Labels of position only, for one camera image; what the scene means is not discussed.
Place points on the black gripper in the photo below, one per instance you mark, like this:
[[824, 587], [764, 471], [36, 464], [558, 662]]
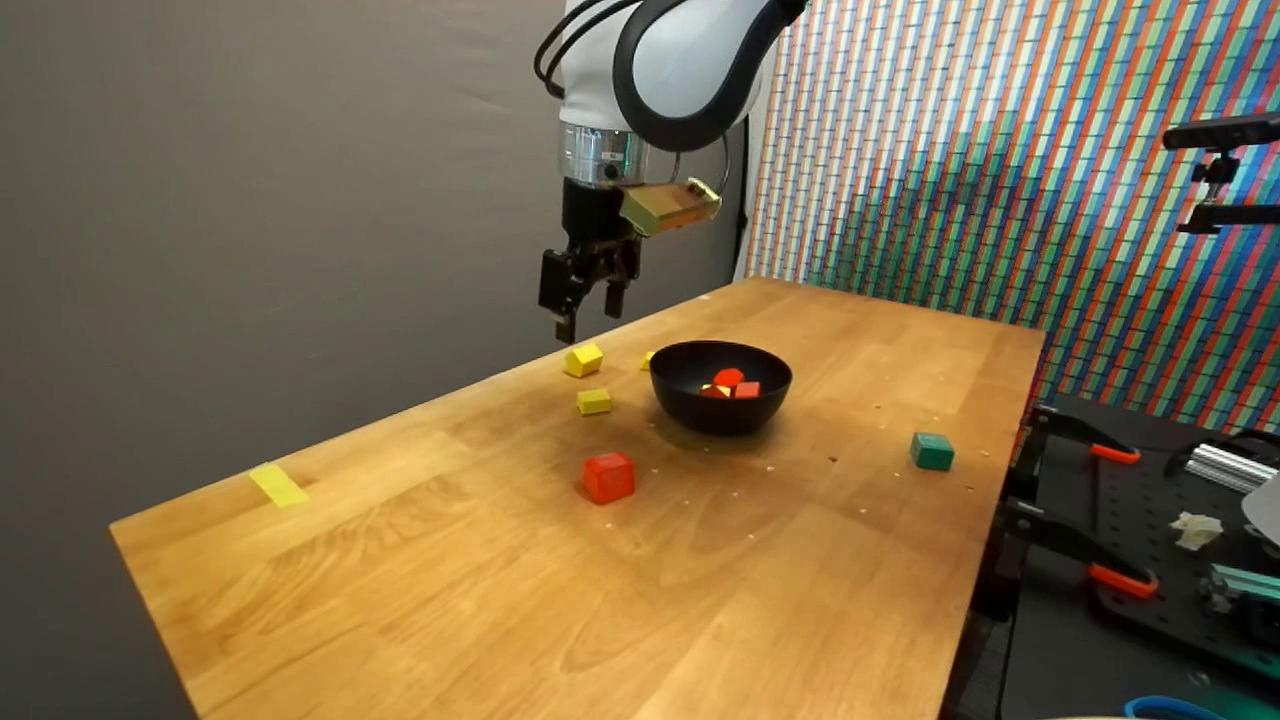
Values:
[[588, 215]]

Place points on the large yellow wooden block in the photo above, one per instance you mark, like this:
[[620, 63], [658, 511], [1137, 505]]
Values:
[[581, 360]]

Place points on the small yellow wooden block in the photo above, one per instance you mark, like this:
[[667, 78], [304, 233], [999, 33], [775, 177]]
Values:
[[646, 360]]

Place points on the red wooden block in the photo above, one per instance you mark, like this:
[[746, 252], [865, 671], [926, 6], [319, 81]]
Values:
[[729, 379]]

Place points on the black round bowl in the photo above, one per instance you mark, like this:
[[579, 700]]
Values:
[[722, 412]]

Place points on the orange-red wooden block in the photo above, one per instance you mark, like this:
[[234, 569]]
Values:
[[608, 478]]

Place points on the small teal wooden block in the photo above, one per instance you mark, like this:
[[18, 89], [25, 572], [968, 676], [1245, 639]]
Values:
[[934, 451]]

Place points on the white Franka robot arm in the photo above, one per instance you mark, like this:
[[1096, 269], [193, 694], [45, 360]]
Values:
[[667, 64]]

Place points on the orange-red wooden cube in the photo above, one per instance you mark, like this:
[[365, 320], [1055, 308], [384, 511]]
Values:
[[750, 391]]

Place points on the yellow tape strip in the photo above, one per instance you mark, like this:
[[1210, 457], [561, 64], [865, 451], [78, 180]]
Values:
[[279, 484]]

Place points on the colourful striped backdrop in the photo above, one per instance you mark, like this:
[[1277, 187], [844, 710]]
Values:
[[1014, 172]]

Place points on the black perforated workbench board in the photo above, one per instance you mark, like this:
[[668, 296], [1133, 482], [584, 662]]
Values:
[[1067, 653]]

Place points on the white crumpled object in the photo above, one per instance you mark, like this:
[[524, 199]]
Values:
[[1199, 530]]

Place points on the white ribbed bar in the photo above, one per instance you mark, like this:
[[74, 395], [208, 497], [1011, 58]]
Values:
[[1224, 464]]

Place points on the grey rounded object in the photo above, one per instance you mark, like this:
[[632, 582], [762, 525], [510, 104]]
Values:
[[1264, 513]]

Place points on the blue plastic object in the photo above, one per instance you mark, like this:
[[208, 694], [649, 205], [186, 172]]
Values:
[[1160, 707]]

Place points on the teal metal tool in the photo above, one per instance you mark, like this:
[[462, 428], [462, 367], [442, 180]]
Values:
[[1245, 587]]

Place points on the beige wrist camera box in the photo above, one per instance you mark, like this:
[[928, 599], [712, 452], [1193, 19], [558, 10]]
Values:
[[672, 205]]

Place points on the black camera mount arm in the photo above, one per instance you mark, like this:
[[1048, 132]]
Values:
[[1222, 132]]

